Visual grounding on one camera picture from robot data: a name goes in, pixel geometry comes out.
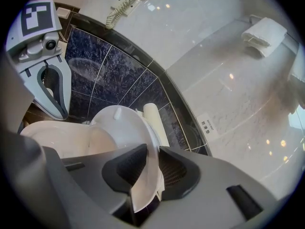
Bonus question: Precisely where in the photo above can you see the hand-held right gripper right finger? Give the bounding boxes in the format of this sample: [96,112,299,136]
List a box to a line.
[152,146,279,229]

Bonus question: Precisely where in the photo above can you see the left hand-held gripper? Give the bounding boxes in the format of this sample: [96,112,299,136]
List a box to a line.
[5,0,72,121]

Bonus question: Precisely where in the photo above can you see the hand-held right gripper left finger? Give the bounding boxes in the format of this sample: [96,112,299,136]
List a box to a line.
[41,143,148,229]

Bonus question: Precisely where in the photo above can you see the white soap dish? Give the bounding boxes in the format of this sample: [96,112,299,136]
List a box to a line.
[56,7,72,19]

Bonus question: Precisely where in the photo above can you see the chrome towel rack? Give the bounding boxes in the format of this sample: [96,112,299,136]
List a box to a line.
[247,14,305,47]

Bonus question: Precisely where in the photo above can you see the small white wall label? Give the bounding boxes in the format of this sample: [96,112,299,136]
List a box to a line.
[197,113,221,136]

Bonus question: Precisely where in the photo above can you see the coiled telephone cord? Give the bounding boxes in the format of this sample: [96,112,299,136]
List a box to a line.
[105,0,143,30]

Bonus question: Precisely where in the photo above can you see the white telephone wall plate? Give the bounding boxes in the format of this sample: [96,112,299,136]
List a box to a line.
[111,0,143,16]

